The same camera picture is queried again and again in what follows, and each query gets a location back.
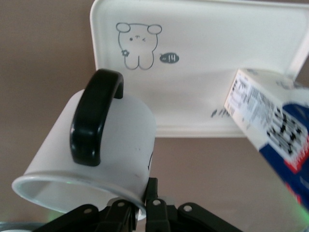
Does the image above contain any cream rabbit print tray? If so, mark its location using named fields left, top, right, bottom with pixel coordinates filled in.
left=89, top=0, right=309, bottom=139

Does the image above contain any white smiley cup black handle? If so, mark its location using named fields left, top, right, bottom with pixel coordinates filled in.
left=11, top=69, right=159, bottom=222

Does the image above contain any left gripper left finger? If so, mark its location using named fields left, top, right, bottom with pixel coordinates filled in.
left=96, top=199, right=137, bottom=232

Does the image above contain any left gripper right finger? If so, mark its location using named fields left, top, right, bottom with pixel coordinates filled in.
left=144, top=178, right=171, bottom=232

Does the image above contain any blue white milk carton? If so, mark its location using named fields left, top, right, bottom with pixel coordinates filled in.
left=223, top=68, right=309, bottom=216

